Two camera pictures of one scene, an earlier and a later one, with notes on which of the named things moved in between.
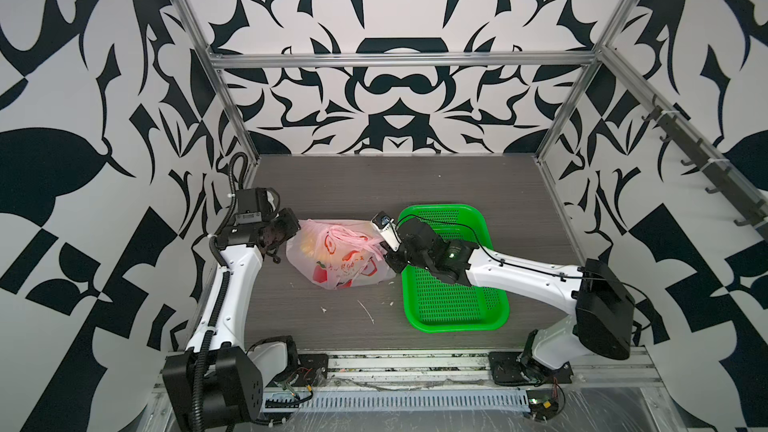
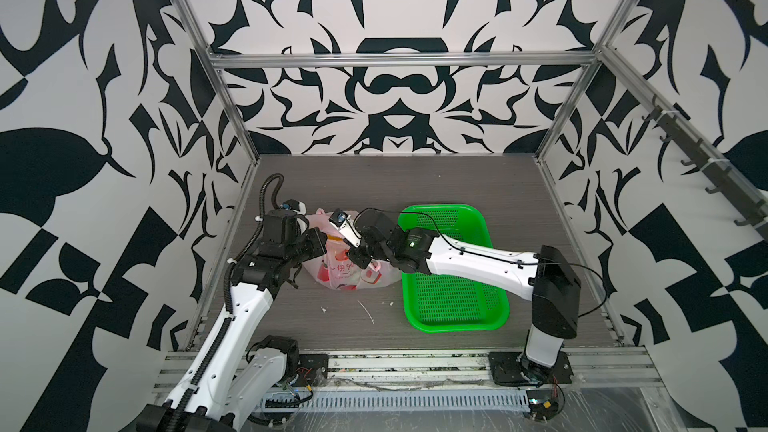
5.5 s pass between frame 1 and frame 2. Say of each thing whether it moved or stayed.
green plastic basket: stayed
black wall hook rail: stayed
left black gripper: moved
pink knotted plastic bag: moved
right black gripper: moved
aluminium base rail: stayed
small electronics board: stayed
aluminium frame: stayed
